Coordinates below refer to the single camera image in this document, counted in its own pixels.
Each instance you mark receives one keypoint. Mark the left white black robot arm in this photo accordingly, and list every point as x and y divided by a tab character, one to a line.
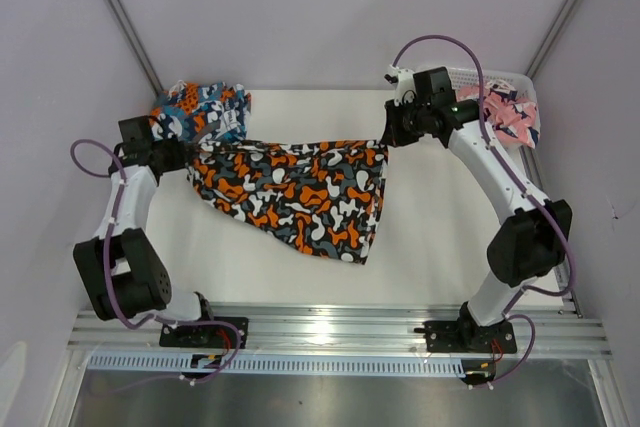
123	275

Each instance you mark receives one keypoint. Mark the aluminium front rail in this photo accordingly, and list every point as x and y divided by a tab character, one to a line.
355	331

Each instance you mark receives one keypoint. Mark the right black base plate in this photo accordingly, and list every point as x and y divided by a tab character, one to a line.
466	337

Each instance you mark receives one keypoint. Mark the pink white patterned shorts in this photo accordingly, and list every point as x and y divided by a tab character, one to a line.
514	117

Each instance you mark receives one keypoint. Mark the white slotted cable duct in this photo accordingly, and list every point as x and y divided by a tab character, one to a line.
280	364

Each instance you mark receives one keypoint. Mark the orange camouflage shorts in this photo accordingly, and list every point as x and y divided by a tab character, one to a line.
322	199

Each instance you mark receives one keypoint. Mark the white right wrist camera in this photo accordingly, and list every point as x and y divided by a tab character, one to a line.
402	80

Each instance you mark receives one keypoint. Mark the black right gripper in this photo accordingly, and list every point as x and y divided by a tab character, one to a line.
393	135

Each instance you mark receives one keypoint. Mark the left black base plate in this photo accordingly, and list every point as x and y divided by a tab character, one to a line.
227	334

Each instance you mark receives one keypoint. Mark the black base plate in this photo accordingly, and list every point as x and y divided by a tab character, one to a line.
227	334
466	337

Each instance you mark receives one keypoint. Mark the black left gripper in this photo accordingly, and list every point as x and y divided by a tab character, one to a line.
183	152

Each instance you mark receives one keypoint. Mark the white perforated plastic basket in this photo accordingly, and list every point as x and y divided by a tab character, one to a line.
522	83

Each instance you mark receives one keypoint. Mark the blue orange patterned shorts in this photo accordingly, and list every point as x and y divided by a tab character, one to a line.
193	113

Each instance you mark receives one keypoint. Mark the right aluminium frame post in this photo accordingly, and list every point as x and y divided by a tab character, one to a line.
553	34

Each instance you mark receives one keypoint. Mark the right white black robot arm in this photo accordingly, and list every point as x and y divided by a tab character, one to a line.
533	233

